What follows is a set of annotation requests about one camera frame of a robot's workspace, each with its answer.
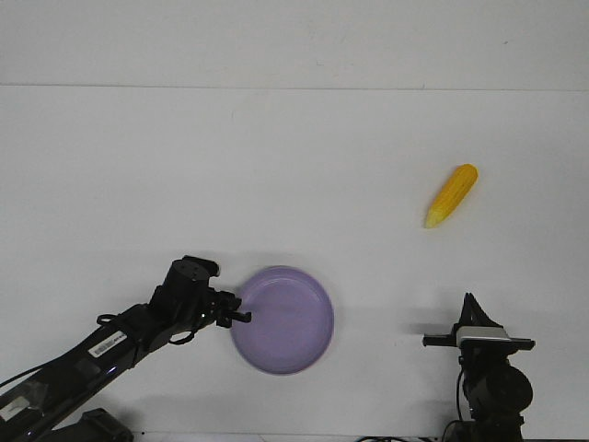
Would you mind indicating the purple round plate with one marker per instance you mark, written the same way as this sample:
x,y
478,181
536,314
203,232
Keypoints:
x,y
292,321

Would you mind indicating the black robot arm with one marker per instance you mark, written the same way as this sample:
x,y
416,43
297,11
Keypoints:
x,y
496,391
32,408

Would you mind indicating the yellow corn cob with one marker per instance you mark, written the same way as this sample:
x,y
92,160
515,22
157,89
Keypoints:
x,y
450,196

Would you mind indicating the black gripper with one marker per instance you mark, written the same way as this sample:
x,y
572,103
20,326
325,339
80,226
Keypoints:
x,y
186,300
473,314

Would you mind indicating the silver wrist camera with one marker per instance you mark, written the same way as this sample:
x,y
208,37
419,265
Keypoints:
x,y
480,334

